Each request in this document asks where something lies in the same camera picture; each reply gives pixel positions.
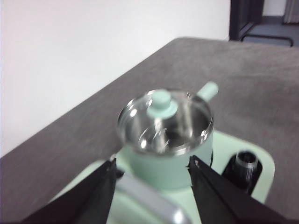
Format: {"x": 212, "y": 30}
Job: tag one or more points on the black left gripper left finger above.
{"x": 88, "y": 200}

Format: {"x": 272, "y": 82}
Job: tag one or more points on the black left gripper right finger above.
{"x": 222, "y": 200}

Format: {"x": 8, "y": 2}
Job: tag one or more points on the glass lid with green knob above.
{"x": 161, "y": 102}

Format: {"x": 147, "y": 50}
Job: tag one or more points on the mint green hinged press lid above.
{"x": 144, "y": 196}

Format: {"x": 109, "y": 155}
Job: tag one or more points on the silver control knob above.
{"x": 246, "y": 163}

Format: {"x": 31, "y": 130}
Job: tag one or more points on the mint green breakfast maker base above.
{"x": 233, "y": 144}

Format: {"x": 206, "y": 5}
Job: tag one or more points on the grey ribbed panel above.
{"x": 292, "y": 11}

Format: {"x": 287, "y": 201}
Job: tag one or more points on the black metal tube frame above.
{"x": 268, "y": 37}

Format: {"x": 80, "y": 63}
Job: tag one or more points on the dark door frame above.
{"x": 243, "y": 18}

